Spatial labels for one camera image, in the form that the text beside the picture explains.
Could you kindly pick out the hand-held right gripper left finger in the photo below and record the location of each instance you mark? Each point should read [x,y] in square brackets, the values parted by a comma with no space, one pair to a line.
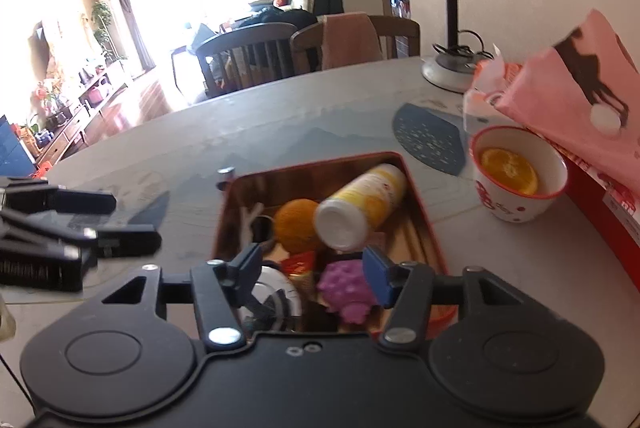
[252,265]

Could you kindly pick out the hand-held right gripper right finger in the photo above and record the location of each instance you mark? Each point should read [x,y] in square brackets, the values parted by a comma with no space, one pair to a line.
[377,275]

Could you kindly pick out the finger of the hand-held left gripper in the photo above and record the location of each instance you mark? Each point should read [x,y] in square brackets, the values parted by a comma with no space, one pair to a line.
[130,243]
[75,202]

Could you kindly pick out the round silver tin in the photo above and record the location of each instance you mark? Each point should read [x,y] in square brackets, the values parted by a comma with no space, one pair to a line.
[280,280]

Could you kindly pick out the red snack packet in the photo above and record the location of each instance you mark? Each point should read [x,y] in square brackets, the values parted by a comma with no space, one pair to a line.
[300,265]

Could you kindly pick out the orange fruit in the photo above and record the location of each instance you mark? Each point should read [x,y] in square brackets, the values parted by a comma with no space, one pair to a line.
[295,225]

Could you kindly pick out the red box with gold inside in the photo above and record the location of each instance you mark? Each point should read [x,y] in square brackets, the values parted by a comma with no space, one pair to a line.
[425,238]

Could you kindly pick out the yellow white supplement bottle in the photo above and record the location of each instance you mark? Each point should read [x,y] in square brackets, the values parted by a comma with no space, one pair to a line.
[360,203]

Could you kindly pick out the purple spiky ball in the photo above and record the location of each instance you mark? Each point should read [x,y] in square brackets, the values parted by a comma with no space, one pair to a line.
[345,288]

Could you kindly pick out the wooden media cabinet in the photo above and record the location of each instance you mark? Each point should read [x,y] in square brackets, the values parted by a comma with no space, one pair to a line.
[75,127]

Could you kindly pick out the dark blue panel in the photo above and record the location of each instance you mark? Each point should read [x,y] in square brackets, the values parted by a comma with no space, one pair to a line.
[15,150]

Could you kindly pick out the red potted flowers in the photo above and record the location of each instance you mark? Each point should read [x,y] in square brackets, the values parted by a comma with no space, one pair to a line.
[45,100]

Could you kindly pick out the white cup with red print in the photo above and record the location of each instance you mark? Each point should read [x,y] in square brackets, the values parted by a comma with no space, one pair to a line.
[505,208]

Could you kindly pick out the printed table cover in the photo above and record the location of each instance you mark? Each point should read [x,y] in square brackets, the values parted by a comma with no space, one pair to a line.
[325,117]

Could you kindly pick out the orange slice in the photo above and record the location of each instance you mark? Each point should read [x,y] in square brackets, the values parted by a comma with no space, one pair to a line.
[510,170]

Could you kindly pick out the green potted plant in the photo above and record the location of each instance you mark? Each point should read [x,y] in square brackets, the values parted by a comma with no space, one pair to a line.
[102,15]

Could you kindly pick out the brown curtain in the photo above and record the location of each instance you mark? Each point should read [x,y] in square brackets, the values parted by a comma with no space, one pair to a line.
[130,7]

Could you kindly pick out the grey desk lamp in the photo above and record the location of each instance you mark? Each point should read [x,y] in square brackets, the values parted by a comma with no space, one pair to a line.
[450,72]

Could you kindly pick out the dark wooden chair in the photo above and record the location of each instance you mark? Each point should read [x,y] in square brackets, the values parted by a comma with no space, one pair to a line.
[250,40]

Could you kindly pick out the pink towel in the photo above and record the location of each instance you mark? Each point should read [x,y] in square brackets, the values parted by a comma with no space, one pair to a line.
[350,40]

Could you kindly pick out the large red carton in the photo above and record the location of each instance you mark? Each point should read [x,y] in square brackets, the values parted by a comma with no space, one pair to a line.
[610,218]

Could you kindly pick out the brown wooden chair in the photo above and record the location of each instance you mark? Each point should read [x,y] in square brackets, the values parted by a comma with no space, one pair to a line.
[400,32]

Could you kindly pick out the pink tissue box cover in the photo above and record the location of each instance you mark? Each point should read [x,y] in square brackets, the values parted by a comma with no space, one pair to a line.
[550,77]

